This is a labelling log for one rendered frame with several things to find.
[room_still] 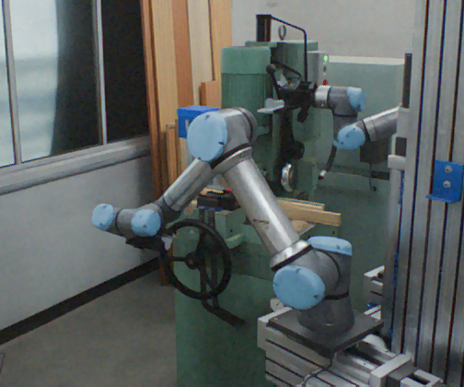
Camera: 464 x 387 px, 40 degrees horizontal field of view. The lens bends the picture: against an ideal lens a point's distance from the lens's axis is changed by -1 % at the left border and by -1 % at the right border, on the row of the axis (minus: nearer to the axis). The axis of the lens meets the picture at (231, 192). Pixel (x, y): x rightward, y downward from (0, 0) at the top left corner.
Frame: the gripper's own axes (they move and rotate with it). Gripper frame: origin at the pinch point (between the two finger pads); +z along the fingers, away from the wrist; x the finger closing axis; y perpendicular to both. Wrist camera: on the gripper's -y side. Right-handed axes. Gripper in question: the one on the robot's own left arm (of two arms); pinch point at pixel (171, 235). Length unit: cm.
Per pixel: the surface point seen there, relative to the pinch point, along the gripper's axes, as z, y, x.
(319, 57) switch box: 34, -79, 26
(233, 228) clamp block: 17.8, -7.3, 11.9
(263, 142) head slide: 32, -44, 9
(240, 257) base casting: 27.9, 0.9, 10.8
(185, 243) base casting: 26.0, -1.6, -13.0
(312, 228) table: 32.9, -12.5, 34.5
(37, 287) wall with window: 69, 24, -134
